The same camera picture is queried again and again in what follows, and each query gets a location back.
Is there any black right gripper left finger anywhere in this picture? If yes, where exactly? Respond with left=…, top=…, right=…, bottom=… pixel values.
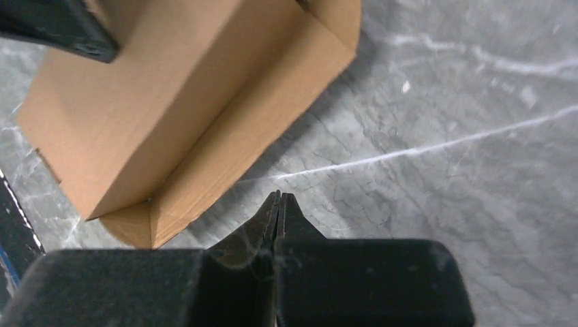
left=1, top=191, right=281, bottom=326

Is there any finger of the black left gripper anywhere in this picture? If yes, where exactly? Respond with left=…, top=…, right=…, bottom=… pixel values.
left=1, top=0, right=120, bottom=63

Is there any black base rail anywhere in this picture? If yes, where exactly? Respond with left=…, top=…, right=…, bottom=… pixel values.
left=1, top=174, right=45, bottom=309

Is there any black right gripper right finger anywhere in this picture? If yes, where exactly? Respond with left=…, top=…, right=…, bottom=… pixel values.
left=275, top=193, right=475, bottom=326

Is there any brown cardboard paper box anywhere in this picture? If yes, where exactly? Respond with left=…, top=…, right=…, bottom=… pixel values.
left=17, top=1, right=362, bottom=249

